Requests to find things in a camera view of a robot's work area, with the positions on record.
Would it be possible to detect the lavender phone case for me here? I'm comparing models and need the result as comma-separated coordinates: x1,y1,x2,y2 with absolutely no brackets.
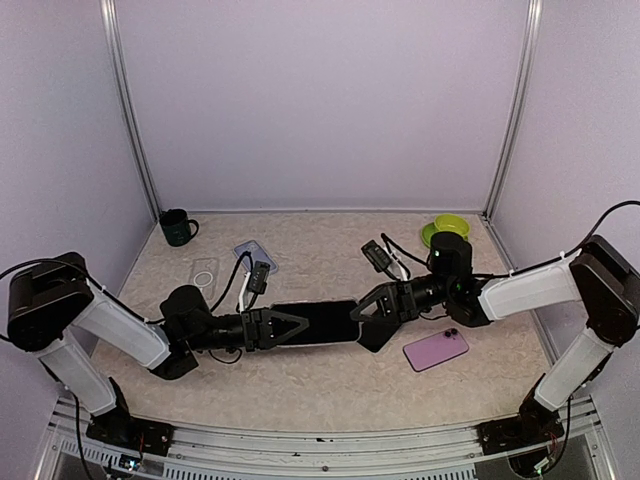
233,240,278,274

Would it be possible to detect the dark green mug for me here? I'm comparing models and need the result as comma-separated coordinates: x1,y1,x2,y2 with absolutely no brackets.
159,209,200,247

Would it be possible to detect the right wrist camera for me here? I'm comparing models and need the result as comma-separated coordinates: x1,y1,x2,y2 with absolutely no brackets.
361,240,410,281

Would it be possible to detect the black phone face up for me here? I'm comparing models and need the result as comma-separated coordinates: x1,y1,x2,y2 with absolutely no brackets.
357,318,402,353

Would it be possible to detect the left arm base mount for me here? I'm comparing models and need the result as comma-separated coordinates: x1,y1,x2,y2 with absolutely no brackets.
86,378,174,457

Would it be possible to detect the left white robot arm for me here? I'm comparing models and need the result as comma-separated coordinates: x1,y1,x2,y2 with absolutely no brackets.
1,252,309,445

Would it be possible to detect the front aluminium rail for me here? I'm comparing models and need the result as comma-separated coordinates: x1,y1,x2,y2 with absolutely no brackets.
34,424,616,480

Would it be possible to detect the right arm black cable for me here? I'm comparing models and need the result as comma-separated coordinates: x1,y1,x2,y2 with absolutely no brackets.
380,200,640,321

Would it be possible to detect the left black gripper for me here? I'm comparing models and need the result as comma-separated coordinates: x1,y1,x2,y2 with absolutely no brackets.
186,307,310,352

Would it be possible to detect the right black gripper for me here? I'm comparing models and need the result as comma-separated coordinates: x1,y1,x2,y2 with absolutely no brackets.
347,273,454,324

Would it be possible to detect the aluminium frame post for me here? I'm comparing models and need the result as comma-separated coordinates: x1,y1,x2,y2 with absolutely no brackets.
99,0,162,221
483,0,543,222

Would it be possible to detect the purple-edged black-screen phone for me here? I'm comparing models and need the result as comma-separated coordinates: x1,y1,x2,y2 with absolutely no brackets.
269,299,360,347

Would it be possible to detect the right aluminium frame post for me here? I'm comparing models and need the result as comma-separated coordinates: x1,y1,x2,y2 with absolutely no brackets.
483,0,543,222

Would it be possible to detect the left aluminium frame post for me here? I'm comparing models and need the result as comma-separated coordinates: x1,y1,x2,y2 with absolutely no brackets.
99,0,162,221

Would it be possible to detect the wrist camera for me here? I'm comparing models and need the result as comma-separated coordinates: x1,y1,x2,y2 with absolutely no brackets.
238,261,271,313
361,240,410,281

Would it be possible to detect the green bowl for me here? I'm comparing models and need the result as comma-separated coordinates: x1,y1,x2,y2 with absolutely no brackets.
434,213,471,240

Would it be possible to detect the clear magsafe phone case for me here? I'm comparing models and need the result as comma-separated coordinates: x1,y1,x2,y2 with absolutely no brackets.
269,298,361,349

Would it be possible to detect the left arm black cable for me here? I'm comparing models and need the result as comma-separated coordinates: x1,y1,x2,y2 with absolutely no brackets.
0,250,254,364

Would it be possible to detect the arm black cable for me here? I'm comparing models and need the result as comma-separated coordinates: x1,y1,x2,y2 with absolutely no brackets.
380,200,640,321
0,250,254,364

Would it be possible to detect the pink phone face down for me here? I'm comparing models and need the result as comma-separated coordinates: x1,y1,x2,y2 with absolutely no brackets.
403,328,469,373

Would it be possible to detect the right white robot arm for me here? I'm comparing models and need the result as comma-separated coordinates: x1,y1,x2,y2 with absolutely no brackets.
350,232,639,444

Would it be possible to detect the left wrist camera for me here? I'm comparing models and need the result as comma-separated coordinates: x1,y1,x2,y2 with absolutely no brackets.
238,261,271,313

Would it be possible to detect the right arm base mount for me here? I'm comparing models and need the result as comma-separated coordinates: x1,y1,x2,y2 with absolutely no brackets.
476,389,565,455

